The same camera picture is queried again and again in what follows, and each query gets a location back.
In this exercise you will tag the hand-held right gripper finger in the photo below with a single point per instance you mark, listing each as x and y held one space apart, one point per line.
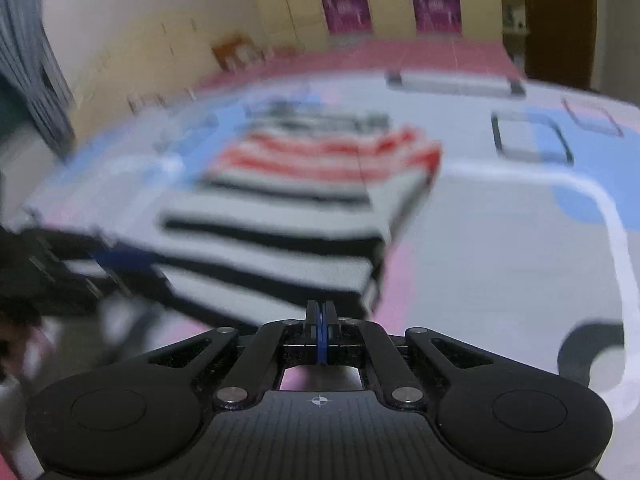
314 332
326 332

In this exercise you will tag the grey printed blanket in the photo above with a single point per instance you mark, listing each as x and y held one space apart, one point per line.
500 270

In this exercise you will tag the cream wooden headboard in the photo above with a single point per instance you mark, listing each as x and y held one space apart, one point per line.
145 55

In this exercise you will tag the dark brown wooden door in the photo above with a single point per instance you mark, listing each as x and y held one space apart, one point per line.
560 25

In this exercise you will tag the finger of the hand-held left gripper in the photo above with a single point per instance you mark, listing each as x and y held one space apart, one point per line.
130 265

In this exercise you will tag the grey striped curtain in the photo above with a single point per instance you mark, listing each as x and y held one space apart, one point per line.
30 60

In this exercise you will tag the pink bed sheet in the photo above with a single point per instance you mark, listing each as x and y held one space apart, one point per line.
425 57

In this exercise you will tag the brown white patterned pillow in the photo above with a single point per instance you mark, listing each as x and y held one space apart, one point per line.
237 52

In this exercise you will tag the black red white striped sweater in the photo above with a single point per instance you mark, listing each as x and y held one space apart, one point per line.
310 210

